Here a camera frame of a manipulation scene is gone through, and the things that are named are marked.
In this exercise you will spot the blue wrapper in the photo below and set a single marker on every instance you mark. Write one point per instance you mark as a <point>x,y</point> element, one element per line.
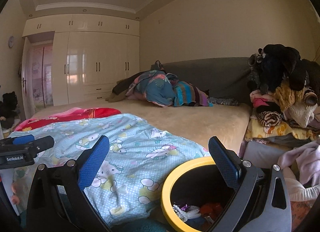
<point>197,221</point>

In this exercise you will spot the grey headboard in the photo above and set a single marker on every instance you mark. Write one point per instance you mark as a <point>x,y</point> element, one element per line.
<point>212,77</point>

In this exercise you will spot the red plastic bag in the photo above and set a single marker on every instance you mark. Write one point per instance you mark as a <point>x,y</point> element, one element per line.
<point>211,208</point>

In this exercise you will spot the purple snack wrapper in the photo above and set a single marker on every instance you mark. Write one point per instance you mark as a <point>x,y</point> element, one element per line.
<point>184,207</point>

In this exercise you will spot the pink cartoon door curtain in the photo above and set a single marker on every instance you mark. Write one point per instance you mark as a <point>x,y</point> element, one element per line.
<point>41,77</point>

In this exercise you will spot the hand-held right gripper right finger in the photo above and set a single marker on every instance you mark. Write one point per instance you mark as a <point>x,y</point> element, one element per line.
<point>222,159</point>

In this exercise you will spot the red blanket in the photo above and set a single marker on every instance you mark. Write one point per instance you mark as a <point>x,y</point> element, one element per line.
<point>95,113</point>

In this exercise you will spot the yellow knitted garment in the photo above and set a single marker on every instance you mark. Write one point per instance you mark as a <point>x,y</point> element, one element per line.
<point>287,97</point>

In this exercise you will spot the yellow-rimmed black trash bin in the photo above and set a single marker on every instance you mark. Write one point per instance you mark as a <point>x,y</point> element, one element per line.
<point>190,164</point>

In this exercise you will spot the blue floral quilt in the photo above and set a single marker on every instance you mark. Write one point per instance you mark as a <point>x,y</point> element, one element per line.
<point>157,89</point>

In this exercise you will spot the striped blanket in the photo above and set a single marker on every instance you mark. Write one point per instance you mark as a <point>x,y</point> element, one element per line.
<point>185,94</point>

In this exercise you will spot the large white foam fruit net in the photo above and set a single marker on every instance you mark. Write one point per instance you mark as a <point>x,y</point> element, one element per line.
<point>190,213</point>

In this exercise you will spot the light blue cartoon blanket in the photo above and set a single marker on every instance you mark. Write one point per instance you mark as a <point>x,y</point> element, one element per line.
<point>137,142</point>

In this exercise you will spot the beige bed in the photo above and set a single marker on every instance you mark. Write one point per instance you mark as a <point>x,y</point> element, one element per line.
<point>200,122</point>

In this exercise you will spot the orange floral cloth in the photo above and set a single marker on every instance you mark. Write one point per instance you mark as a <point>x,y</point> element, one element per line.
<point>300,212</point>

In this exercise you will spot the white fuzzy garment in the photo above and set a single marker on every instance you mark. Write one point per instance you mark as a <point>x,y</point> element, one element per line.
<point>300,114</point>

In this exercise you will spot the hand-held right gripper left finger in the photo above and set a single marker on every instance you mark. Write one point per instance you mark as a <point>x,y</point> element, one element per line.
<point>93,162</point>

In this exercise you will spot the round wall clock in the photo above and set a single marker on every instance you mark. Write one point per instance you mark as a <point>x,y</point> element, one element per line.
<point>11,41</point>

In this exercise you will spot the pink blanket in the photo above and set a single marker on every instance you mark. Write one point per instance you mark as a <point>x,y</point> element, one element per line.
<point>65,112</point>

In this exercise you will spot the pink garment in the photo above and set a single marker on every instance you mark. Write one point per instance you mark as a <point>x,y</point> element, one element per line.
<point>261,101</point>

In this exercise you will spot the dark patterned cloth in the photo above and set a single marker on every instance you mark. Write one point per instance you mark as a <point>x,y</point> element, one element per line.
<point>225,101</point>

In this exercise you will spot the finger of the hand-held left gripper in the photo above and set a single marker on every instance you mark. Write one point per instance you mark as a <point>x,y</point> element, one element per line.
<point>23,139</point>
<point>43,144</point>

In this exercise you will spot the person's left hand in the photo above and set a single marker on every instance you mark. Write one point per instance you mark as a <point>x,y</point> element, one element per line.
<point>15,193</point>

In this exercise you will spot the grey storage box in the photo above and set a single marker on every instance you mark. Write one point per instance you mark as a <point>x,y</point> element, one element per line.
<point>262,154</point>

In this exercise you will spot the dark olive clothes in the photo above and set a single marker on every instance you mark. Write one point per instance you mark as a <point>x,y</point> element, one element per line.
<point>120,89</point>

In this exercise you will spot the yellow cartoon blanket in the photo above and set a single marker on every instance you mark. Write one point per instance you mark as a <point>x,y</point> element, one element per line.
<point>265,132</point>

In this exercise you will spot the white door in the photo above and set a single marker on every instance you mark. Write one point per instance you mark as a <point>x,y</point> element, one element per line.
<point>26,79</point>

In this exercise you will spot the zebra striped cloth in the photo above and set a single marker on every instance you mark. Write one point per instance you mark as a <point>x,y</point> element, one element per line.
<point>270,119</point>

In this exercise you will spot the black plush toy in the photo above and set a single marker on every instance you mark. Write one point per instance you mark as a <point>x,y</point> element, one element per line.
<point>8,107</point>

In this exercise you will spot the cream glossy wardrobe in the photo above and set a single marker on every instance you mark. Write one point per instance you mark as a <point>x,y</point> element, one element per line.
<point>100,54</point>

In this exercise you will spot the lilac cloth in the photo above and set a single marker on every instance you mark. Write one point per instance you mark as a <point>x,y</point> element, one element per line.
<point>305,162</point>

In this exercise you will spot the white ruffled cloth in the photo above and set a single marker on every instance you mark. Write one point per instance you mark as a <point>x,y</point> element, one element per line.
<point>300,189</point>

